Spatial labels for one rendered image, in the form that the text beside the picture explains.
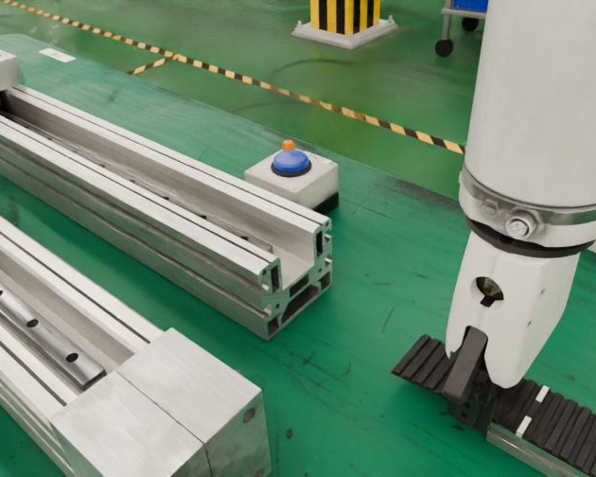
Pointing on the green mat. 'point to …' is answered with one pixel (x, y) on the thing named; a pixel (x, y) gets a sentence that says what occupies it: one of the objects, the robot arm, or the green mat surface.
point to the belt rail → (530, 453)
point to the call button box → (300, 183)
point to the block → (166, 418)
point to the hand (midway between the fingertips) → (488, 380)
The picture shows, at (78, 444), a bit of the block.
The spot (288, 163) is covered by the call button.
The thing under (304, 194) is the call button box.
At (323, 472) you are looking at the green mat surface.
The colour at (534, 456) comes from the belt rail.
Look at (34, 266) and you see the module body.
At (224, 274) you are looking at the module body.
